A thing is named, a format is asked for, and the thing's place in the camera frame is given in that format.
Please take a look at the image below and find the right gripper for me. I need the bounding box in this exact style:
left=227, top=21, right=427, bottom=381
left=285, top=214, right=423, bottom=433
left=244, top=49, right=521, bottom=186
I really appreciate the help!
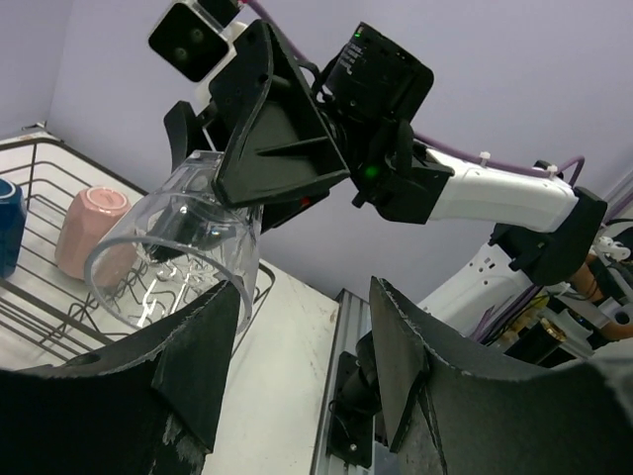
left=163, top=20, right=350, bottom=232

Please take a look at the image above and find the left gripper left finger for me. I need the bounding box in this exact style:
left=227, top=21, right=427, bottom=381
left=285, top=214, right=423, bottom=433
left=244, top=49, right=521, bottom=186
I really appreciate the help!
left=1, top=282, right=241, bottom=474

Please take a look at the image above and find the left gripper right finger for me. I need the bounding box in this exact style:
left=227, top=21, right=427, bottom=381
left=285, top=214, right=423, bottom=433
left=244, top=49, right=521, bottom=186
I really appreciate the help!
left=370, top=278, right=632, bottom=474

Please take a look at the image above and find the clear glass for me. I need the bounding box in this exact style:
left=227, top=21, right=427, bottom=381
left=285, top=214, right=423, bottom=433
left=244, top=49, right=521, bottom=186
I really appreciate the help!
left=84, top=151, right=262, bottom=333

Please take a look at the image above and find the pink cup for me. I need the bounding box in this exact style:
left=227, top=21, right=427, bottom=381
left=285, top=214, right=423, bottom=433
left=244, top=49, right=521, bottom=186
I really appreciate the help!
left=54, top=186, right=132, bottom=280

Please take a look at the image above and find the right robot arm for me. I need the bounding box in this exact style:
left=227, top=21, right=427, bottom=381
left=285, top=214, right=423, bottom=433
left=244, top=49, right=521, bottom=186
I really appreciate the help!
left=149, top=18, right=606, bottom=335

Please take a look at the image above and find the blue mug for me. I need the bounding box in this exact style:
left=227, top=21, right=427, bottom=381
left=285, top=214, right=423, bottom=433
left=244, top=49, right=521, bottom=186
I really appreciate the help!
left=0, top=178, right=27, bottom=279

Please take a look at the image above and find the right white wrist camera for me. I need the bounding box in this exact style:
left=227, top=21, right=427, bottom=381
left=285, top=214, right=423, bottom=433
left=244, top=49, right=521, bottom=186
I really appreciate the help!
left=148, top=1, right=246, bottom=104

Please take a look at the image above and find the dark wire dish rack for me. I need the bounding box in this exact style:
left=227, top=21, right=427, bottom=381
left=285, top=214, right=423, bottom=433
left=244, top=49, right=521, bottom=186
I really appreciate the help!
left=1, top=141, right=276, bottom=369

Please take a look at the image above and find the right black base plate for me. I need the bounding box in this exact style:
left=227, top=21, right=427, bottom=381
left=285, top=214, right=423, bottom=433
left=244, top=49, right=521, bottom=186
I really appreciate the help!
left=326, top=332, right=382, bottom=469

